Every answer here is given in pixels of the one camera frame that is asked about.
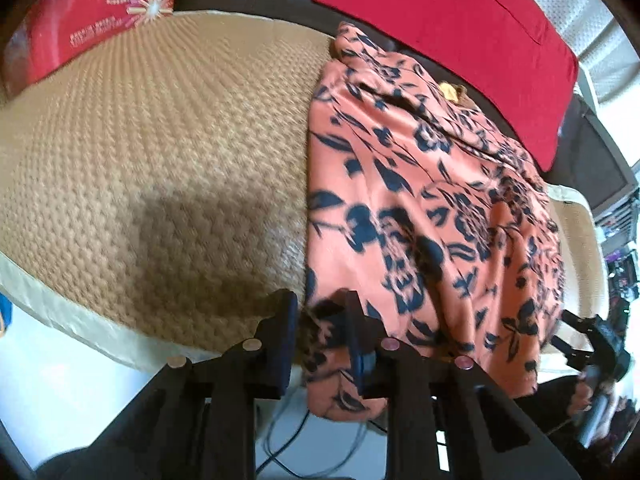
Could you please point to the person's right hand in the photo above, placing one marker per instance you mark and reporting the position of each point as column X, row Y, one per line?
column 592, row 410

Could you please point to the red snack gift box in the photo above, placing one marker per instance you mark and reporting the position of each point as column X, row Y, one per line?
column 53, row 32

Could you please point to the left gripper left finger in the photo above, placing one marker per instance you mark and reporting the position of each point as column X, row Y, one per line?
column 195, row 420

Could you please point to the beige dotted curtain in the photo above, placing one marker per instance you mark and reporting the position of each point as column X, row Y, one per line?
column 600, row 44

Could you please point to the orange floral garment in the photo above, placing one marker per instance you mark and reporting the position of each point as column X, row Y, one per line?
column 439, row 222

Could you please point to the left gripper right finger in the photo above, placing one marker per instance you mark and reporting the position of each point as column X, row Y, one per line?
column 446, row 419

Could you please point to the dark brown leather sofa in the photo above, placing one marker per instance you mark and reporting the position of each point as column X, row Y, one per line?
column 586, row 159

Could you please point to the woven rattan seat mat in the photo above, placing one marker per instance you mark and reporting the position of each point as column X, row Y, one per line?
column 154, row 191

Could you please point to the red blanket on sofa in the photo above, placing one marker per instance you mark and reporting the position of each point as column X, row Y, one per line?
column 508, row 50

